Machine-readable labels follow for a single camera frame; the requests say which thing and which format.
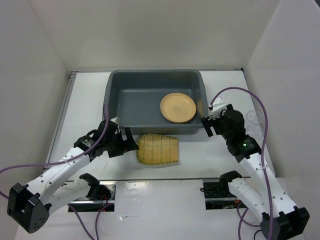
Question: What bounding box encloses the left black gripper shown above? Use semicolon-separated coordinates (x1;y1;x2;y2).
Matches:
104;127;139;158

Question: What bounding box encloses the woven bamboo tray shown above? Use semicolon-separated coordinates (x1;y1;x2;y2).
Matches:
136;134;180;167

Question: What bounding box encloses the tan plate with bear print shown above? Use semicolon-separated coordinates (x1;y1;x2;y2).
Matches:
160;92;197;119

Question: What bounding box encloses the clear plastic cup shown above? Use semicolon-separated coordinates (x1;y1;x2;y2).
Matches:
246;110;265;125
246;124;265;139

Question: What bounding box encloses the tan plate with square print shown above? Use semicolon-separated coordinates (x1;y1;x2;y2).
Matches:
166;118;193;124

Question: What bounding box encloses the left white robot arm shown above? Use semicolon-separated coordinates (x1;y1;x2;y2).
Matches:
7;117;139;234

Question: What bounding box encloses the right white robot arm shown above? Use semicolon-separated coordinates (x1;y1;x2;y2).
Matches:
201;103;310;240

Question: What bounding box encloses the grey plastic bin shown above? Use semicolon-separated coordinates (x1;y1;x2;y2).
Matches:
103;69;209;135

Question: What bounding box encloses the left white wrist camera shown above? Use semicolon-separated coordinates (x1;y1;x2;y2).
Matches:
110;116;121;126

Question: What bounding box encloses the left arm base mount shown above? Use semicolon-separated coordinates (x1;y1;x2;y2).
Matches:
70;181;117;213

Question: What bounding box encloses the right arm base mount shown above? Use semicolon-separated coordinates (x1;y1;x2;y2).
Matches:
199;178;241;210

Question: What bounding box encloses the aluminium frame rail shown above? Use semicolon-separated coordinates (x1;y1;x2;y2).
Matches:
45;71;78;164

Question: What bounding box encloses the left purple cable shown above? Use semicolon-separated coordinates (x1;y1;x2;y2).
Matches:
0;104;115;240

